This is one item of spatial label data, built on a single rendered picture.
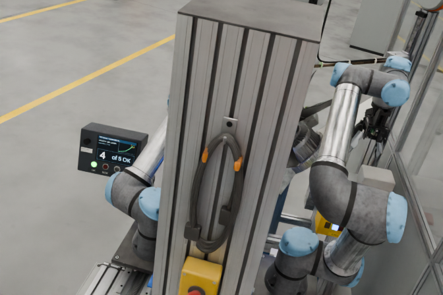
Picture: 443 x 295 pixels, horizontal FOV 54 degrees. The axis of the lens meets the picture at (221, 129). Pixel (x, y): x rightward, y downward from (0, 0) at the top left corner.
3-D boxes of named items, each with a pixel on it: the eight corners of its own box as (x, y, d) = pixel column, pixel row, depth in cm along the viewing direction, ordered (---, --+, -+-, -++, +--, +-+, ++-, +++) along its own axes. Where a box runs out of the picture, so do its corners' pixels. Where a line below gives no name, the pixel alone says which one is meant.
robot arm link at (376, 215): (314, 245, 151) (354, 171, 106) (357, 259, 148) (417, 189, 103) (306, 279, 144) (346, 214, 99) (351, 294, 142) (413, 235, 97)
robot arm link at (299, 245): (277, 246, 153) (286, 218, 146) (315, 258, 151) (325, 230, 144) (271, 271, 143) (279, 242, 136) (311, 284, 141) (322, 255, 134)
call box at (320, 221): (349, 227, 192) (356, 209, 187) (351, 243, 184) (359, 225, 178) (314, 219, 193) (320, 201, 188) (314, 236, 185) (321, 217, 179)
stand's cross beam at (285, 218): (309, 223, 255) (311, 218, 252) (310, 228, 251) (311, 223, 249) (278, 216, 256) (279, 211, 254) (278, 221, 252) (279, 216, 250)
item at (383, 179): (384, 182, 246) (391, 166, 240) (389, 199, 232) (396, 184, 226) (354, 175, 247) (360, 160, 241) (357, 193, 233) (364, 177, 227)
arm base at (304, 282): (305, 307, 145) (312, 288, 140) (261, 294, 146) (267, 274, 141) (308, 272, 157) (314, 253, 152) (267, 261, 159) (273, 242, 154)
